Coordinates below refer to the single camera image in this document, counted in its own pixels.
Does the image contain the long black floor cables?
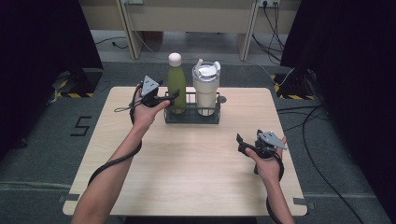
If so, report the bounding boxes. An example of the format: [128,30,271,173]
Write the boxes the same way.
[276,105,366,224]

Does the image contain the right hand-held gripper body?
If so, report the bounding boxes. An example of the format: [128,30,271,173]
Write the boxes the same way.
[253,129,289,160]

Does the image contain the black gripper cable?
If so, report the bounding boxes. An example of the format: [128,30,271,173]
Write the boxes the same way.
[87,83,144,188]
[253,154,286,224]

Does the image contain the person's right hand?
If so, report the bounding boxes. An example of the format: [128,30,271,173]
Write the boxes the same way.
[244,136,288,185]

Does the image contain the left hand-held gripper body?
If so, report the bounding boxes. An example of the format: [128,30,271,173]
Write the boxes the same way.
[138,75,166,108]

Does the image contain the beige wooden desk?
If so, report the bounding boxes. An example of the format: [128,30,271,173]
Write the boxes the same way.
[78,0,302,62]

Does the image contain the bundle of black plugged cables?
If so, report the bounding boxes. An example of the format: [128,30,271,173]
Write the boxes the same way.
[251,1,286,63]

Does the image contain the short black floor cable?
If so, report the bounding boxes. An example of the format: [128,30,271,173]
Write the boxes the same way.
[93,36,130,50]

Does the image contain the green bottle with white cap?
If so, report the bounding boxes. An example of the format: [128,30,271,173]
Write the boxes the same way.
[166,52,188,115]

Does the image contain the grey wrist strap loop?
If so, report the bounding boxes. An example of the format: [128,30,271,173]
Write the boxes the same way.
[113,98,142,114]

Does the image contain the stand base with hazard tape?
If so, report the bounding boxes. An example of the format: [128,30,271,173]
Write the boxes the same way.
[270,68,318,101]
[53,68,104,99]

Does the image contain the white tumbler with clear lid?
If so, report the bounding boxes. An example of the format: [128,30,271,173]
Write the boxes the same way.
[191,58,222,118]

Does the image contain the person's left hand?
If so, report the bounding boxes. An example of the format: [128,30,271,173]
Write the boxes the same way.
[132,83,172,131]

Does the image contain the dark wire basket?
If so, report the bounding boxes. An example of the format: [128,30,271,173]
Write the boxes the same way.
[163,91,221,125]

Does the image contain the grey table foot bracket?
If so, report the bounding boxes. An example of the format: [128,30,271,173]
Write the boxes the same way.
[292,197,316,210]
[57,193,80,203]

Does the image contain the black curtain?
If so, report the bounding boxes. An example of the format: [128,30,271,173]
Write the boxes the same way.
[0,0,104,158]
[279,0,396,220]

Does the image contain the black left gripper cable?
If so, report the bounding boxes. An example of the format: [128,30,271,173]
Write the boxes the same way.
[87,83,144,188]

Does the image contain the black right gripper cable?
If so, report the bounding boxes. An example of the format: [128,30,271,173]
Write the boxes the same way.
[253,154,286,224]

